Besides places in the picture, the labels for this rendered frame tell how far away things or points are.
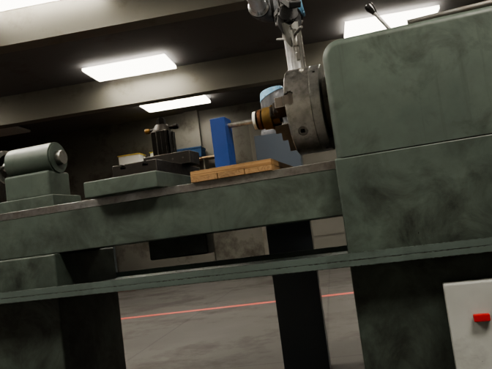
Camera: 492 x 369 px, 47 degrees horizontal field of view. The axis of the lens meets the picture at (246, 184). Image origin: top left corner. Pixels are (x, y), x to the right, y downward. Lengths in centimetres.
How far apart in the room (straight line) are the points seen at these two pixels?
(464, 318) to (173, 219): 102
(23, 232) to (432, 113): 159
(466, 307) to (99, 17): 491
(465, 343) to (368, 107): 76
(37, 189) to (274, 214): 103
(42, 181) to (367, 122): 134
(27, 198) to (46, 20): 393
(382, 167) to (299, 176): 28
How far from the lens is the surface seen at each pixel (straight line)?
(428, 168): 185
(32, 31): 629
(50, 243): 235
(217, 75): 869
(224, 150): 216
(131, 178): 209
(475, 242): 177
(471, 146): 186
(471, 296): 179
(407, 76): 189
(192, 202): 206
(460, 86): 189
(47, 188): 247
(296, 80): 203
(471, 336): 181
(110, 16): 599
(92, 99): 920
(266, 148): 262
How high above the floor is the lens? 66
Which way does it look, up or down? 5 degrees up
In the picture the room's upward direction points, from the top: 7 degrees counter-clockwise
